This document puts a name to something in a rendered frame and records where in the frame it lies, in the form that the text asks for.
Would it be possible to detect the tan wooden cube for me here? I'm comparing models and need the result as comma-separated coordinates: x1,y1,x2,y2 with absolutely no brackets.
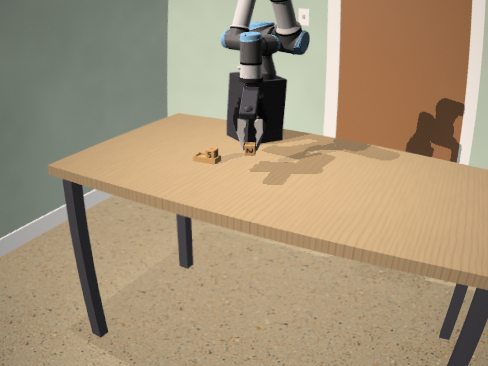
205,147,218,159
244,142,256,156

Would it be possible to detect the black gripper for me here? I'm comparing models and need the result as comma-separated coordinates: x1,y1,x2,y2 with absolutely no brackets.
233,76,267,151

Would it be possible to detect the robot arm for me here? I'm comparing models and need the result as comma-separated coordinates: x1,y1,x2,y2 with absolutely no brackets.
221,0,310,120

